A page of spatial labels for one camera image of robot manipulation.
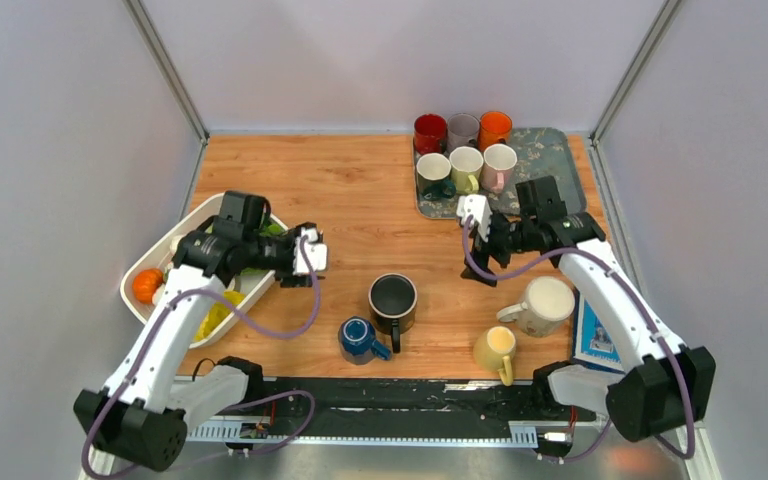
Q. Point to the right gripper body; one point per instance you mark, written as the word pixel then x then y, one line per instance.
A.
pixel 507 238

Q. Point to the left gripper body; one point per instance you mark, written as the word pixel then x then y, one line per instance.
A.
pixel 273 253

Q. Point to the pink faceted mug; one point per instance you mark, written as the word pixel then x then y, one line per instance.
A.
pixel 499 162

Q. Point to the light green faceted mug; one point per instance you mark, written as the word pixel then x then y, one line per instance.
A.
pixel 466 166

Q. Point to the dark green mug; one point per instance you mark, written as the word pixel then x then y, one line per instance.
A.
pixel 433 177

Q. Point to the orange mug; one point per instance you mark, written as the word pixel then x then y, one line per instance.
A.
pixel 495 127

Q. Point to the lilac grey mug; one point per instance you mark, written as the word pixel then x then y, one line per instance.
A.
pixel 462 130

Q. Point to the navy blue mug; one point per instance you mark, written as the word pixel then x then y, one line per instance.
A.
pixel 359 344

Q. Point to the red mug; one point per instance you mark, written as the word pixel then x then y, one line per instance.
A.
pixel 429 135

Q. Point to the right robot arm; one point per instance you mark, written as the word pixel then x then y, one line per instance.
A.
pixel 664 384

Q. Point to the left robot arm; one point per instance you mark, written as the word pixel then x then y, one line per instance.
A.
pixel 138 415

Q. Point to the cream white mug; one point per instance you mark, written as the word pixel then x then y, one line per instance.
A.
pixel 543 307

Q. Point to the yellow mug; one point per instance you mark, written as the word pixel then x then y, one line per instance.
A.
pixel 494 352

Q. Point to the black mug with gold rim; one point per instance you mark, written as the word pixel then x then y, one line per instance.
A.
pixel 392 300

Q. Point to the green leafy vegetable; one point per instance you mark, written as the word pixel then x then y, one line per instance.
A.
pixel 271 229

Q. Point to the white oval vegetable dish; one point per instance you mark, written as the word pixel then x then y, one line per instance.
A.
pixel 252 284

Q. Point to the floral blue tray mat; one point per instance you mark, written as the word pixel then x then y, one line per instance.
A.
pixel 541 152

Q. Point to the small orange pumpkin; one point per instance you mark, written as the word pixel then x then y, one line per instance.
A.
pixel 146 283

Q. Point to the blue and white box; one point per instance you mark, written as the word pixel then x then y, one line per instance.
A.
pixel 592 345

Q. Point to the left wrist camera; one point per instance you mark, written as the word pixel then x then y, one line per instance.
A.
pixel 309 251

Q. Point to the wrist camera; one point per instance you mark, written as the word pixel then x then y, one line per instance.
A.
pixel 474 211
pixel 309 251

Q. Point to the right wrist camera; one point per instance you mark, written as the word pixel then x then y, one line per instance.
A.
pixel 474 211

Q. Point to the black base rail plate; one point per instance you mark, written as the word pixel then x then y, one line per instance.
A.
pixel 407 408

